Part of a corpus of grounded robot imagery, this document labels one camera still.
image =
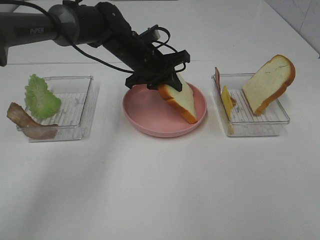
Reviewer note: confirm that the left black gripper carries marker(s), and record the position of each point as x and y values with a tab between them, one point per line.
149	65

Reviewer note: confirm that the bread slice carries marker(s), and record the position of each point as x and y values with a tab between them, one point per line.
181	101
269	83

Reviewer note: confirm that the reddish bacon strip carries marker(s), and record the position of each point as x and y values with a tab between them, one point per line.
217	80

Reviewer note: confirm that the yellow cheese slice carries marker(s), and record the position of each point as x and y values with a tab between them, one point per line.
227	111

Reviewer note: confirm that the green lettuce leaf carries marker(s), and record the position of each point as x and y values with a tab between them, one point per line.
39	99

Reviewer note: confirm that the brown bacon strip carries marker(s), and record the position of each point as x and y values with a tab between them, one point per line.
29	127

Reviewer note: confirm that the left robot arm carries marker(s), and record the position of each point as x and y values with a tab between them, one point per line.
74	24

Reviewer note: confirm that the pink round plate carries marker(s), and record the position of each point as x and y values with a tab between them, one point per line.
151	115

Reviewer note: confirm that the right clear plastic tray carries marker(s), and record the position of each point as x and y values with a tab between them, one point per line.
243	123

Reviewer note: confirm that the clear plastic tray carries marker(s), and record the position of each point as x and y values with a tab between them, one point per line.
243	123
78	95

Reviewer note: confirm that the left clear plastic tray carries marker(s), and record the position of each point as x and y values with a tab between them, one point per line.
78	95

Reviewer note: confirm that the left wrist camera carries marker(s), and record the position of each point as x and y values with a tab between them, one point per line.
150	35

